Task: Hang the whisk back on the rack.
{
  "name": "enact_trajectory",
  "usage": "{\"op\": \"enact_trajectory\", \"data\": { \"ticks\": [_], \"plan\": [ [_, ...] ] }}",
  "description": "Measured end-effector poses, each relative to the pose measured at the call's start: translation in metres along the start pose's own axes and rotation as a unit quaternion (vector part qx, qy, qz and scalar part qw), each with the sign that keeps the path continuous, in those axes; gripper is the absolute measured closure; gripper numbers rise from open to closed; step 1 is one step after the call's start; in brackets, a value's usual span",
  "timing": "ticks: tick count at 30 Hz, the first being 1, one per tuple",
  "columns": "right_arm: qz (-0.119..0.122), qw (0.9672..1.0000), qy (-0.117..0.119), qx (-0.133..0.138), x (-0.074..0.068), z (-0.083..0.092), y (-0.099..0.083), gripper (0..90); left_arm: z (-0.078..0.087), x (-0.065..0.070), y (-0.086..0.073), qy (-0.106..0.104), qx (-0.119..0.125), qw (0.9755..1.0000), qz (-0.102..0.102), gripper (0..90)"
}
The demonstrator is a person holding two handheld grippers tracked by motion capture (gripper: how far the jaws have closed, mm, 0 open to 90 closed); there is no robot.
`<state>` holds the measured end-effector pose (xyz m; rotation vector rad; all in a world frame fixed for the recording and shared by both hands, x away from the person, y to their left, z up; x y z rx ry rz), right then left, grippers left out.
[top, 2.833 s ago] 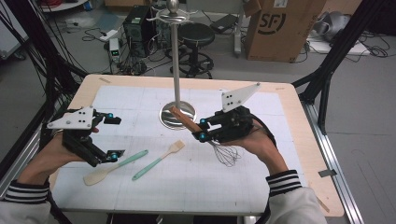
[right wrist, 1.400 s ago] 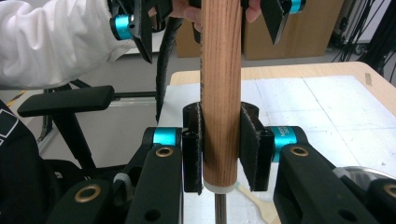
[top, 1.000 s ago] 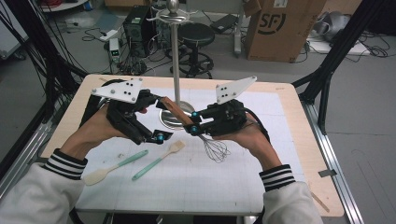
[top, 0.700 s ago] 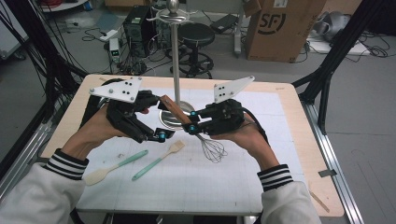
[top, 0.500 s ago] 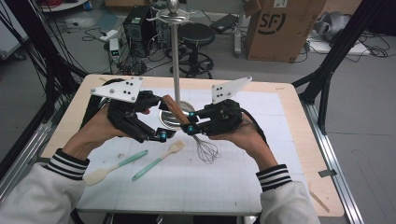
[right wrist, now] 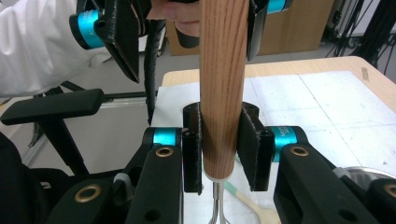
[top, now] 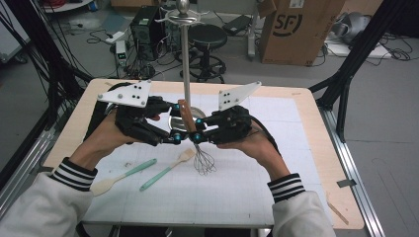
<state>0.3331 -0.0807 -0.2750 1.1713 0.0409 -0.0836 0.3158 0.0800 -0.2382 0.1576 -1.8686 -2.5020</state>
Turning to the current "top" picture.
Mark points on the white power strip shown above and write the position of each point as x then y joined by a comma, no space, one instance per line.
114,37

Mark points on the black flat device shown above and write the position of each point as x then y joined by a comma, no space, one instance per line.
237,24

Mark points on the metal utensil stand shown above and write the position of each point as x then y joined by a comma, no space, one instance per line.
186,59

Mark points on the black frame strut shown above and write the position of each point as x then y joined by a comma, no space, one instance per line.
362,42

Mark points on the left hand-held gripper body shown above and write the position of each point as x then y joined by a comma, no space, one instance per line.
131,95

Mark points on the black round stool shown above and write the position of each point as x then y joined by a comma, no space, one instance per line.
207,36

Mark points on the white round table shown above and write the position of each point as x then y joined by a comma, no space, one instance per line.
66,6

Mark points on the white grid mat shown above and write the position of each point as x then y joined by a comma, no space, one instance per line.
230,184

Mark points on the grey rounded device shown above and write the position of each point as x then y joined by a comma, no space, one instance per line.
352,26

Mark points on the person's left hand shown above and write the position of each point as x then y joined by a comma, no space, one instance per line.
102,138

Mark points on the large cardboard box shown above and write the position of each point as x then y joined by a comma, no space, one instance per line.
313,39

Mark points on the white cabinet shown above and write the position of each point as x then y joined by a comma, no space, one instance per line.
11,36

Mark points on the person's right hand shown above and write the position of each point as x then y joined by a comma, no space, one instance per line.
260,148

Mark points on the black computer tower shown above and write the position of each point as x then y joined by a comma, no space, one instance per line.
145,36

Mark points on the white metal leg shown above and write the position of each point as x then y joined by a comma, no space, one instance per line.
252,36

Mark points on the white power meter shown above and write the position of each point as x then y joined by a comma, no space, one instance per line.
121,52

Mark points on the long beige tape strip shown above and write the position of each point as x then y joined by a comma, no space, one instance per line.
339,214

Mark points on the beige tape piece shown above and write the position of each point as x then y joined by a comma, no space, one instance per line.
110,84

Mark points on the grey tape piece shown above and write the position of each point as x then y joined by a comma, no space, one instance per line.
45,170
346,183

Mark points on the white flat board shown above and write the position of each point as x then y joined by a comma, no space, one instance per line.
359,51

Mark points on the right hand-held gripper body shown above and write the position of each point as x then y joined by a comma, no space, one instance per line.
234,126

